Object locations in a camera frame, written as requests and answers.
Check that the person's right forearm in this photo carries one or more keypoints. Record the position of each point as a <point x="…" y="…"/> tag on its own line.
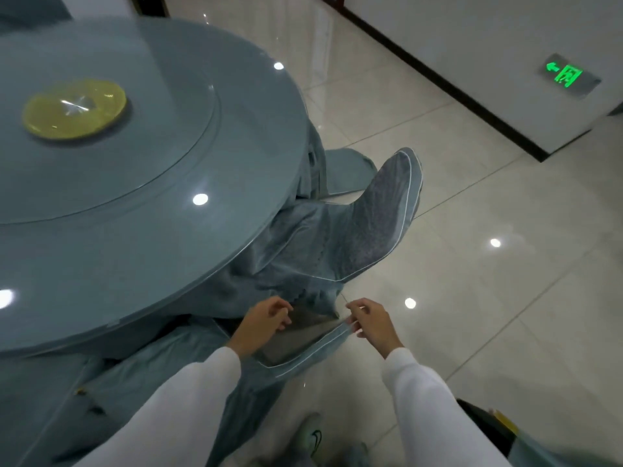
<point x="428" y="413"/>

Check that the round teal table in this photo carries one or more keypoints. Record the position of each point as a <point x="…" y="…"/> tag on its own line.
<point x="233" y="189"/>

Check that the teal tablecloth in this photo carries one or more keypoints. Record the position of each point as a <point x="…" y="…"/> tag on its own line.
<point x="214" y="299"/>

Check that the person's left shoe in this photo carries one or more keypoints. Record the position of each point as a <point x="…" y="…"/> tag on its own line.
<point x="311" y="437"/>

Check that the person's right hand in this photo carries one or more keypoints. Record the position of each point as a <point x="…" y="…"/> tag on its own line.
<point x="377" y="328"/>

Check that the green lit exit sign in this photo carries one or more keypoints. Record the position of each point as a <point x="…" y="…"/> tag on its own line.
<point x="567" y="75"/>

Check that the person's right shoe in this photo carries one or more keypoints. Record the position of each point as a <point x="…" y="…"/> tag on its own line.
<point x="355" y="456"/>

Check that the person's shoe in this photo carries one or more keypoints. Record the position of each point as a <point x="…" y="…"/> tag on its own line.
<point x="355" y="456"/>
<point x="311" y="437"/>

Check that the round glass turntable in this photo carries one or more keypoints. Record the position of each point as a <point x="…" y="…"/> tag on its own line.
<point x="160" y="116"/>

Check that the person's left forearm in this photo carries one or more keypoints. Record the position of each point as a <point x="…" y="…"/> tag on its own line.
<point x="170" y="413"/>

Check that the person's left hand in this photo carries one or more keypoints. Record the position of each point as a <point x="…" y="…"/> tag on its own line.
<point x="260" y="325"/>

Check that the gold turntable hub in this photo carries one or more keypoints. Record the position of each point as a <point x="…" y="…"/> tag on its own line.
<point x="73" y="111"/>

